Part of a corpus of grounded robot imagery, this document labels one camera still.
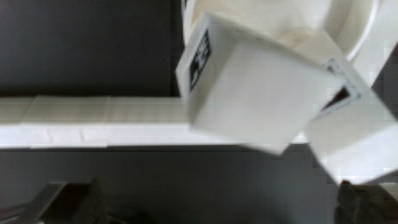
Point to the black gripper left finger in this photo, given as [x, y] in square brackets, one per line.
[68, 204]

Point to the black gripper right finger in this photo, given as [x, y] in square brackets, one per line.
[367, 204]

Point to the white stool leg tagged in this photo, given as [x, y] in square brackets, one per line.
[353, 133]

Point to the white stool leg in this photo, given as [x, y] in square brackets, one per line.
[253, 87]

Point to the white round stool seat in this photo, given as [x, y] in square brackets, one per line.
[360, 22]

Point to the white front rail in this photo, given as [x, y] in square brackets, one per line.
[49, 121]

